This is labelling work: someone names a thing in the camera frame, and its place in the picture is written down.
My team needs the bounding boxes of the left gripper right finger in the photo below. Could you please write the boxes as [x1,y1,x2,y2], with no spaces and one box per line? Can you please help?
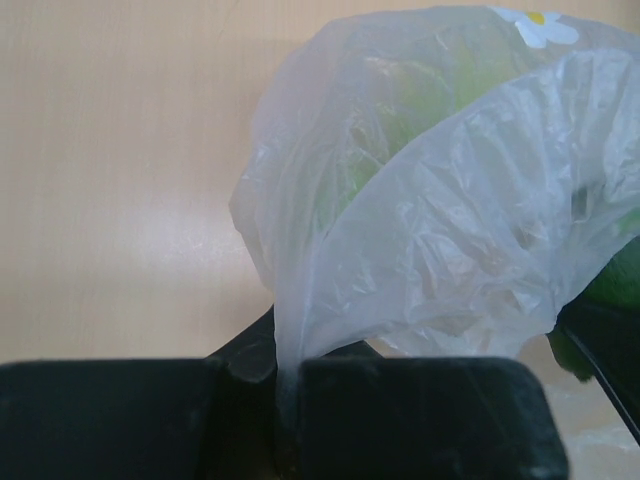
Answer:
[299,345,570,479]

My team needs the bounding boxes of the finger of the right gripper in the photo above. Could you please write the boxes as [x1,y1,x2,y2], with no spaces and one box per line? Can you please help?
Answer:
[557,301,639,435]

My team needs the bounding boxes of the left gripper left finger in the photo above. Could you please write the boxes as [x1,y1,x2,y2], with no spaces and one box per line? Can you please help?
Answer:
[1,313,276,479]

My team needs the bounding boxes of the dark green fruit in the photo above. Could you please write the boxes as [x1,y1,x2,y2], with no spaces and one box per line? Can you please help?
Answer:
[547,209,640,384]

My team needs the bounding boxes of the clear plastic bag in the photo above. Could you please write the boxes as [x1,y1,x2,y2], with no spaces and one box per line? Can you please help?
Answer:
[230,6,639,430]

